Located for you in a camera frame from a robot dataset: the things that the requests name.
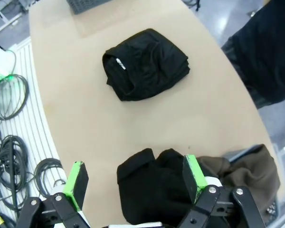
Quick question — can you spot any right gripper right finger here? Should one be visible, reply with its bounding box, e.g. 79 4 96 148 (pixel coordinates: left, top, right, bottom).
178 154 266 228

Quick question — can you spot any person in black t-shirt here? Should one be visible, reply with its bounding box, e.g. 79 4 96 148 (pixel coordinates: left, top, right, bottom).
220 0 285 110

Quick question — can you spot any grey plastic woven basket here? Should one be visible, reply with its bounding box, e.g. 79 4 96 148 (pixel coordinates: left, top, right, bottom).
66 0 116 15
222 144 281 216

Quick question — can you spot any folded black garment white label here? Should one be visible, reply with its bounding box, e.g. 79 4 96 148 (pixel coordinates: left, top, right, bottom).
101 28 190 102

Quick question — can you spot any brown sweatshirt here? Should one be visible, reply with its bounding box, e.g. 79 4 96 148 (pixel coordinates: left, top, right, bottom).
196 143 281 214

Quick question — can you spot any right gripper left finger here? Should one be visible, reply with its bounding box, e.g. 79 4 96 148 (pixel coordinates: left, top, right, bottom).
15 161 91 228

